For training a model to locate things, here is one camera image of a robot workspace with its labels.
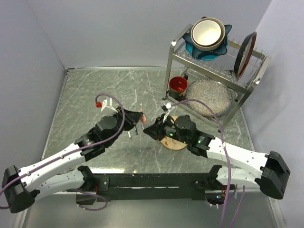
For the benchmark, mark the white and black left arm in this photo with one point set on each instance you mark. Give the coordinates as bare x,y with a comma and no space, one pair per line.
23,186

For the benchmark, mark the steel dish rack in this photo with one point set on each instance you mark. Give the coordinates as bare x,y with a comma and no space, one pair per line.
220,70

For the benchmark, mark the red and black mug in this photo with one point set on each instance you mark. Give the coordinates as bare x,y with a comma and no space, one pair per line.
178,86

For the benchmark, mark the black base beam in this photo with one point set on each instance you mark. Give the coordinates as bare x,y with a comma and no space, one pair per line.
151,186

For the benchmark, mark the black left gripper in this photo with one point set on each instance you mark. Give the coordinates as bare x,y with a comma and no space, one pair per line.
131,118

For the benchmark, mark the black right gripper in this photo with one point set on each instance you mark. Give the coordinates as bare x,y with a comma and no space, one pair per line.
156,131

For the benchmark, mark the dark red-rimmed plate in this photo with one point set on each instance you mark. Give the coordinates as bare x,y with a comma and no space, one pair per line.
244,54

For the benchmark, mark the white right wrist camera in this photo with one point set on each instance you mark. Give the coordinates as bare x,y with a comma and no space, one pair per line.
167,108

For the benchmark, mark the tan decorated plate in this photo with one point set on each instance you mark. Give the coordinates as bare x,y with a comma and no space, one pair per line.
169,142

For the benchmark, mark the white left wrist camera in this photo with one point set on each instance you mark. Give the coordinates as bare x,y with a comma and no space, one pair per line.
106,106

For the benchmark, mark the cream bowl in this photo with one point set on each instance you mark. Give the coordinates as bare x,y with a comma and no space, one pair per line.
207,34

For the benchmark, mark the speckled glass plate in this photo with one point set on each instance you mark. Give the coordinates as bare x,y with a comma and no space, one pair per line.
214,94

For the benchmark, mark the blue wavy bowl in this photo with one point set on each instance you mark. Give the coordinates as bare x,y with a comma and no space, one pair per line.
206,55

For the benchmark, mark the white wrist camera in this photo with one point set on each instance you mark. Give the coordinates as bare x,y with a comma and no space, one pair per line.
106,106
167,108

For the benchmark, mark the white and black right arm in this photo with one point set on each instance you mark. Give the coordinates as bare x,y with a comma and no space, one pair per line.
267,172

